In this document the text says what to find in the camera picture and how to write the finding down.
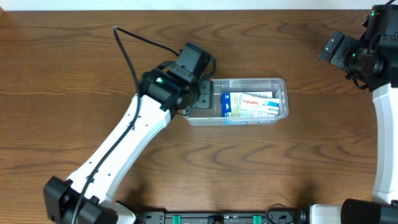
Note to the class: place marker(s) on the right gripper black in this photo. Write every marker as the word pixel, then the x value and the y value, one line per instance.
pixel 337 48

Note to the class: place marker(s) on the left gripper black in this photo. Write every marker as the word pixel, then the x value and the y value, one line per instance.
pixel 203 94

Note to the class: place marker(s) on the clear plastic container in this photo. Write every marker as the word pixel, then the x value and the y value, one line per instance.
pixel 212 117

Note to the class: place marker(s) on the blue white medicine box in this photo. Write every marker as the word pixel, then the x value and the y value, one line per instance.
pixel 230 103

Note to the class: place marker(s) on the white Panadol box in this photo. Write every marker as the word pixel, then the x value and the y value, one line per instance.
pixel 268 105

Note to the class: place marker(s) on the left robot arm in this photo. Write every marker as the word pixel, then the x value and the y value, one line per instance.
pixel 87 196

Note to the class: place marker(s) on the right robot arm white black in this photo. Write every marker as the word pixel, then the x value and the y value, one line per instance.
pixel 383 206

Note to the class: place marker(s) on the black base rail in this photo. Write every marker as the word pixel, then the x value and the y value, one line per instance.
pixel 273 215

